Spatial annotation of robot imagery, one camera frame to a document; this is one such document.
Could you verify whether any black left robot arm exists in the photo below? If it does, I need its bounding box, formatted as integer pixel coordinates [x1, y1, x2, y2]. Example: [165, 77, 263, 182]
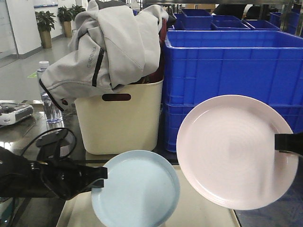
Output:
[0, 128, 108, 201]

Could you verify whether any clear water bottle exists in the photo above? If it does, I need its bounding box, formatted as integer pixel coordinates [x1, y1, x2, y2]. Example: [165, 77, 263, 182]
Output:
[36, 61, 62, 123]

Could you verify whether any white grey remote controller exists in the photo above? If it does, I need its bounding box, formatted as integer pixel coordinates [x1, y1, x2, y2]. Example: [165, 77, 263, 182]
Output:
[0, 102, 34, 126]

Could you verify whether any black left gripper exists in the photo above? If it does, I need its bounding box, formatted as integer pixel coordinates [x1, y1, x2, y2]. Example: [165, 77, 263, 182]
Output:
[36, 129, 108, 201]

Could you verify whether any pink plate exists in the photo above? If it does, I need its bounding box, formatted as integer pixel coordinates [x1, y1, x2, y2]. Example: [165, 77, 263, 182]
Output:
[176, 95, 298, 210]

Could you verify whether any large blue crate upper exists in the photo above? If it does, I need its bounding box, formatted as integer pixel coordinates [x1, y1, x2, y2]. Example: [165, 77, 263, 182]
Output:
[164, 30, 303, 105]

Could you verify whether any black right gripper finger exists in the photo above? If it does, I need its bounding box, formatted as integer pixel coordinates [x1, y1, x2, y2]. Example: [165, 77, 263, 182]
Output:
[275, 132, 303, 156]

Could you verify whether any light blue plate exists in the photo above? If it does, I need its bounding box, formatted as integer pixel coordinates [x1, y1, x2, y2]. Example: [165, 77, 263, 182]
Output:
[91, 150, 180, 227]

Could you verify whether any beige tray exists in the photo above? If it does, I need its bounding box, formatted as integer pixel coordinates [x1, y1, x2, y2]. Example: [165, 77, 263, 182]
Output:
[57, 166, 240, 227]

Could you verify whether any grey jacket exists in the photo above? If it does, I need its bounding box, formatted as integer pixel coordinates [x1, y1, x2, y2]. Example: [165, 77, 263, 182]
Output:
[39, 0, 169, 111]

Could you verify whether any stainless steel table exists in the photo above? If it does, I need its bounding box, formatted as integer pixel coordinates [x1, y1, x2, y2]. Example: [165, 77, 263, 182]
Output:
[0, 100, 303, 227]

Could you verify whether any potted plant gold pot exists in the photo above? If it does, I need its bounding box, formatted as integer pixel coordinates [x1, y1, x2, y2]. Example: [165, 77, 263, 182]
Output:
[35, 11, 55, 49]

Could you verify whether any cream storage basket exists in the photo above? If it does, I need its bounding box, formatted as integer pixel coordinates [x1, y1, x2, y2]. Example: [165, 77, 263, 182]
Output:
[75, 81, 163, 155]

